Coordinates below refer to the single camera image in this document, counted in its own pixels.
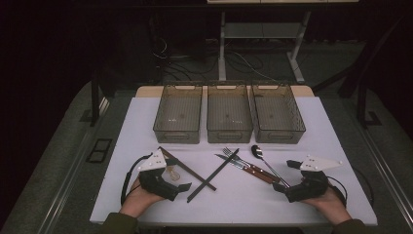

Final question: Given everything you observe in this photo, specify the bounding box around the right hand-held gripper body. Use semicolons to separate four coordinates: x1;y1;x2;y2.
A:
284;154;344;203

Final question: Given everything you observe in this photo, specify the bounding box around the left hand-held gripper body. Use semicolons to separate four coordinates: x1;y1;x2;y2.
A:
136;148;180;202

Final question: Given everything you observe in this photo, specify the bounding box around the clear amber plastic spoon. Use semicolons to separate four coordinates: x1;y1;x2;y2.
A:
165;165;181;182

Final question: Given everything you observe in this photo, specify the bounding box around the dark brown chopstick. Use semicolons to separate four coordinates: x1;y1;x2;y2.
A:
158;146;217;192

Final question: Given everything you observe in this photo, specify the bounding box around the wooden handled metal knife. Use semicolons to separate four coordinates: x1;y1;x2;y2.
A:
213;153;274;185

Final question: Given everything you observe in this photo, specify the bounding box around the metal spoon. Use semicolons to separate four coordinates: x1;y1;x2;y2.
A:
250;144;291;189

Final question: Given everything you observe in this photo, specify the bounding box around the black chopstick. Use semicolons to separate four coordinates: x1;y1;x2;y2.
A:
186;148;241;204

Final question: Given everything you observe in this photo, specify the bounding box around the smoky clear plastic bin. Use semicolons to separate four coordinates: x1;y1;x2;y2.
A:
249;82;307;144
152;83;204;144
206;82;254;144

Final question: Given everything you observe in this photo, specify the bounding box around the wooden handled metal fork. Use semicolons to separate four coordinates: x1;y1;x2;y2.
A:
222;146;281;184

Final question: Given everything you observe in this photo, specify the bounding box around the person's left hand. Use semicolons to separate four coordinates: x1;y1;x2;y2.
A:
120;178;165;218

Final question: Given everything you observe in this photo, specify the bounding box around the person's right hand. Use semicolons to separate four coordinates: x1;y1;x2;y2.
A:
301;186;354;226

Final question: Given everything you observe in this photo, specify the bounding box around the black metal stand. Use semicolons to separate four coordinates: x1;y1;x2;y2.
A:
79;69;118;128
313;16;403;130

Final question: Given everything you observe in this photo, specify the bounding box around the white desk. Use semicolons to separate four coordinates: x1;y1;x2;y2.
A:
206;0;359;85

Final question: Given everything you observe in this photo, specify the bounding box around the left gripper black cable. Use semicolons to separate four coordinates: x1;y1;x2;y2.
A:
120;152;154;206

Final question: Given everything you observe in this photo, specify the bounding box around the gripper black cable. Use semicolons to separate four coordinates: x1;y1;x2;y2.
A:
325;175;349;208
120;152;154;206

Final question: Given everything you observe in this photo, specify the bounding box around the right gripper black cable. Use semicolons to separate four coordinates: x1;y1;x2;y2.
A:
325;175;349;208

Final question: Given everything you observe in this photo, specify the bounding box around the black floor outlet frame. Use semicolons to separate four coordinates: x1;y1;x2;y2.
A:
86;137;114;164

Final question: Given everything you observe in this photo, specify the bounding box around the metal floor rail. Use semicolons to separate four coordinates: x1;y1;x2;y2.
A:
35;97;111;234
357;126;413;223

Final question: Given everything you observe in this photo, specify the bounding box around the black floor cable bundle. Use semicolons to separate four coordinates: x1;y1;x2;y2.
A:
152;35;225;82

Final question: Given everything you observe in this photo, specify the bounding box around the white floor cable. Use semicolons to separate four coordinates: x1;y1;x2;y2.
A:
233;51;278;82

